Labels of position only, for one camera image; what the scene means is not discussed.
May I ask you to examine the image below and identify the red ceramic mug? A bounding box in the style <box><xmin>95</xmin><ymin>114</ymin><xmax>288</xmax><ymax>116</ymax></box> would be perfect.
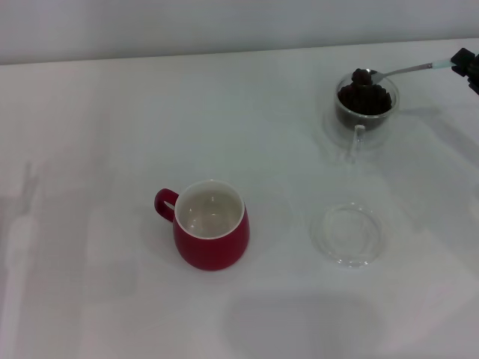
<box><xmin>153</xmin><ymin>179</ymin><xmax>251</xmax><ymax>272</ymax></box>

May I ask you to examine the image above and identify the spoon with light blue handle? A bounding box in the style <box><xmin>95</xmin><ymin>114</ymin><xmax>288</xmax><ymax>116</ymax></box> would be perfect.
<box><xmin>351</xmin><ymin>58</ymin><xmax>456</xmax><ymax>87</ymax></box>

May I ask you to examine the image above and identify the coffee beans pile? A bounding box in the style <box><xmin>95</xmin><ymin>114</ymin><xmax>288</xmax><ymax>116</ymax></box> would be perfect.
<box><xmin>336</xmin><ymin>82</ymin><xmax>394</xmax><ymax>128</ymax></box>

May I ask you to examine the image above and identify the clear glass cup with handle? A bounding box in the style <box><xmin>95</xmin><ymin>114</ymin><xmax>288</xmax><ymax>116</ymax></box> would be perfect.
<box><xmin>334</xmin><ymin>71</ymin><xmax>400</xmax><ymax>164</ymax></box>

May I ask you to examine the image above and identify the small spoonful of coffee beans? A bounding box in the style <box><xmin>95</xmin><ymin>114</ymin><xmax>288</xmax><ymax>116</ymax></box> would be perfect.
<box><xmin>351</xmin><ymin>67</ymin><xmax>373</xmax><ymax>87</ymax></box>

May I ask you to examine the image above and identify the clear glass saucer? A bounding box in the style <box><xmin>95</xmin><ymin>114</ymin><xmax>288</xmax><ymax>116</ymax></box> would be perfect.
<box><xmin>309</xmin><ymin>201</ymin><xmax>383</xmax><ymax>269</ymax></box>

